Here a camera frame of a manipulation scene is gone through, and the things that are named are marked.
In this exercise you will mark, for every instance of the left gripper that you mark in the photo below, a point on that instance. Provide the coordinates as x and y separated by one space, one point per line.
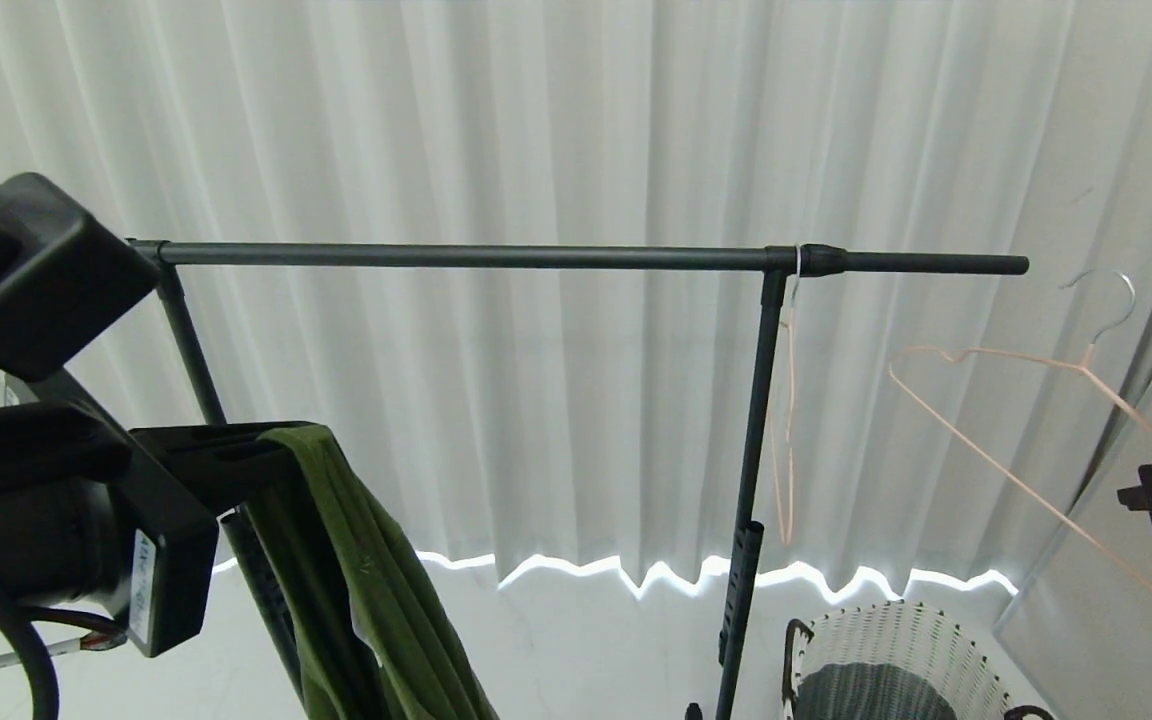
56 520

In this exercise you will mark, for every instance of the pink clothes hanger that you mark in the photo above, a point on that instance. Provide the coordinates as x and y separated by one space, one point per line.
790 400
1088 362

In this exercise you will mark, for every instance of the green printed shirt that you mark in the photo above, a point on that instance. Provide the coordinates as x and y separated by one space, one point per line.
376 600

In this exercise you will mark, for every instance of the white laundry basket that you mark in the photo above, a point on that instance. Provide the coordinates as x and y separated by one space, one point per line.
896 640

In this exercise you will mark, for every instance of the black clothes rack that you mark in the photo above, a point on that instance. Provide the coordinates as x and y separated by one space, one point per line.
536 256

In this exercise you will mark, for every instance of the white curtain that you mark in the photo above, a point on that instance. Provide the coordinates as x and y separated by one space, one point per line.
536 120

